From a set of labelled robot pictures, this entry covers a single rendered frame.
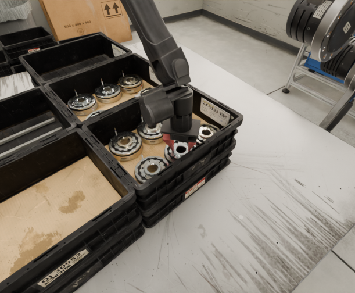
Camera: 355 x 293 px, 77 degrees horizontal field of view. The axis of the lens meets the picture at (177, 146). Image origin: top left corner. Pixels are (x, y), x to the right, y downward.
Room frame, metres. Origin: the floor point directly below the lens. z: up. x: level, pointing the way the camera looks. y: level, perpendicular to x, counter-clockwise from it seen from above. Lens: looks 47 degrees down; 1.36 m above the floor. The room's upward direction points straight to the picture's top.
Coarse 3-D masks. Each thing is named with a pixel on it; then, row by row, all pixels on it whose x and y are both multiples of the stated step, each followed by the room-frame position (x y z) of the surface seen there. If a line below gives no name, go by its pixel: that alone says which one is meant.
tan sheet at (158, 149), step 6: (192, 114) 0.66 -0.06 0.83; (204, 120) 0.63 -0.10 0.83; (108, 144) 0.50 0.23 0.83; (144, 144) 0.50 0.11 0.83; (156, 144) 0.50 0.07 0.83; (162, 144) 0.50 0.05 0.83; (108, 150) 0.48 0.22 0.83; (144, 150) 0.48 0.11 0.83; (150, 150) 0.48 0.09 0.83; (156, 150) 0.48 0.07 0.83; (162, 150) 0.48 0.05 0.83; (138, 156) 0.45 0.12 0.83; (144, 156) 0.45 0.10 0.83; (162, 156) 0.45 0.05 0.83; (120, 162) 0.43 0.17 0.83; (126, 162) 0.43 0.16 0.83; (132, 162) 0.43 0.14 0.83; (126, 168) 0.41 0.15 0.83; (132, 168) 0.41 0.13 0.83; (132, 174) 0.38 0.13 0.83
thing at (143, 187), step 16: (208, 96) 0.63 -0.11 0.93; (112, 112) 0.55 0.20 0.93; (224, 128) 0.48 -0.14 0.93; (96, 144) 0.41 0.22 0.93; (208, 144) 0.41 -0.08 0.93; (112, 160) 0.35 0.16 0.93; (176, 160) 0.35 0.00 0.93; (128, 176) 0.31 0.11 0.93; (160, 176) 0.31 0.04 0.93; (144, 192) 0.27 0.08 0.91
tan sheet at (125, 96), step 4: (144, 84) 0.87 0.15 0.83; (148, 84) 0.87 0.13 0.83; (136, 92) 0.81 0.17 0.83; (124, 96) 0.78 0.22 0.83; (128, 96) 0.78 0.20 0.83; (132, 96) 0.78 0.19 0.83; (96, 100) 0.75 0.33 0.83; (120, 100) 0.75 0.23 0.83; (124, 100) 0.75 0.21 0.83; (100, 104) 0.72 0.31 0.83; (104, 104) 0.72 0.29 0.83; (108, 104) 0.72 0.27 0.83; (112, 104) 0.72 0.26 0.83; (116, 104) 0.72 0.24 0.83; (100, 108) 0.70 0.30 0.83; (104, 108) 0.70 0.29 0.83; (108, 108) 0.70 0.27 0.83; (80, 116) 0.65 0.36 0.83; (84, 116) 0.65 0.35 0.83
